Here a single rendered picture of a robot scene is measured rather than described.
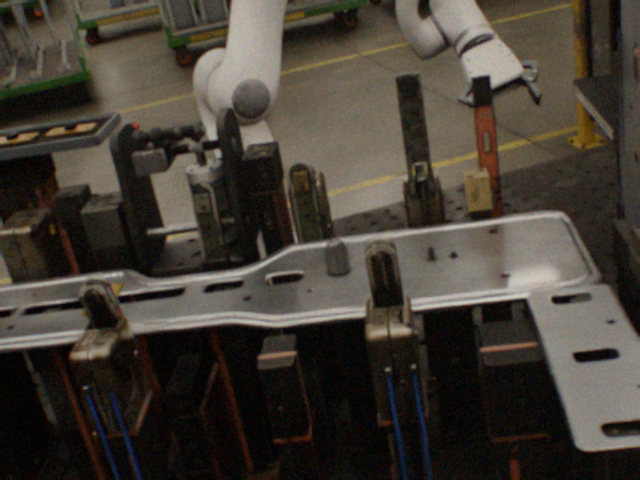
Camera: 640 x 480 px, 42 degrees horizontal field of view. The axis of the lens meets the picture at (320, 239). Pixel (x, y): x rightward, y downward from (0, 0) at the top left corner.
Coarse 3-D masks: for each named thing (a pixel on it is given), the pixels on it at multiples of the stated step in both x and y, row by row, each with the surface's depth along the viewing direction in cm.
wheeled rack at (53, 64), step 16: (32, 0) 650; (64, 0) 656; (48, 48) 821; (64, 48) 781; (80, 48) 673; (0, 64) 782; (16, 64) 745; (32, 64) 727; (48, 64) 735; (64, 64) 702; (80, 64) 710; (0, 80) 705; (16, 80) 691; (32, 80) 678; (48, 80) 672; (64, 80) 675; (80, 80) 679; (0, 96) 665
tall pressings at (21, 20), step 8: (8, 0) 711; (16, 0) 760; (40, 0) 766; (16, 8) 729; (0, 16) 792; (16, 16) 719; (24, 16) 803; (48, 16) 807; (0, 24) 765; (24, 24) 765; (48, 24) 775; (0, 40) 722; (8, 40) 773; (24, 40) 727; (32, 40) 779; (56, 40) 784; (0, 48) 723; (8, 48) 774; (32, 48) 750; (8, 56) 741; (32, 56) 736; (8, 64) 732
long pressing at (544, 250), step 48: (432, 240) 117; (480, 240) 114; (528, 240) 112; (576, 240) 110; (0, 288) 127; (48, 288) 124; (144, 288) 119; (192, 288) 116; (240, 288) 113; (288, 288) 111; (336, 288) 109; (432, 288) 104; (480, 288) 102; (528, 288) 101; (0, 336) 113; (48, 336) 111
